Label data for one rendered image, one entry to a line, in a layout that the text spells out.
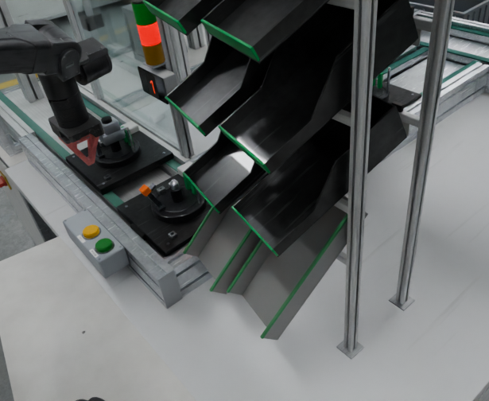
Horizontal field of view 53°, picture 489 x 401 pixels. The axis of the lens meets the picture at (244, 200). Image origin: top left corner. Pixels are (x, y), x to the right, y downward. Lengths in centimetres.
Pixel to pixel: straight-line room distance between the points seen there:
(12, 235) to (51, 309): 181
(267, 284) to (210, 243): 18
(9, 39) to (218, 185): 41
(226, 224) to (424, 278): 47
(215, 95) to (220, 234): 33
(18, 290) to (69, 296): 15
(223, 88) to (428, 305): 65
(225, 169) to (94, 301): 51
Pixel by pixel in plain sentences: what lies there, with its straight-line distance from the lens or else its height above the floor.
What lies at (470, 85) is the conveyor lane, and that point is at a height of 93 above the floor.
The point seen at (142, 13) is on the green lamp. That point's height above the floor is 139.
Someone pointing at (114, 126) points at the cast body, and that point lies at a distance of 145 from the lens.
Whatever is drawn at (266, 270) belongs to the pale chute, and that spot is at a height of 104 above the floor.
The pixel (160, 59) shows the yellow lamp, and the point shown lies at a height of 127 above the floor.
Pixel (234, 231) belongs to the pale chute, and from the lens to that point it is 101.
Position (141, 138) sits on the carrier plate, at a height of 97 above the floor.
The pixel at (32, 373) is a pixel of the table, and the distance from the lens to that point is 119.
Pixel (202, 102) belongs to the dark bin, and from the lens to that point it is 83.
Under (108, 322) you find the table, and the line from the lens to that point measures 119.
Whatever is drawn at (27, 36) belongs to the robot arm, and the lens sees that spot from 83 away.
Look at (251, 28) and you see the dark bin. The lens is 65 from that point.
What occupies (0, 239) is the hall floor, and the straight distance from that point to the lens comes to 308.
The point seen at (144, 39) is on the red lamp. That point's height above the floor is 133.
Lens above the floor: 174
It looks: 39 degrees down
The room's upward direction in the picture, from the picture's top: 8 degrees counter-clockwise
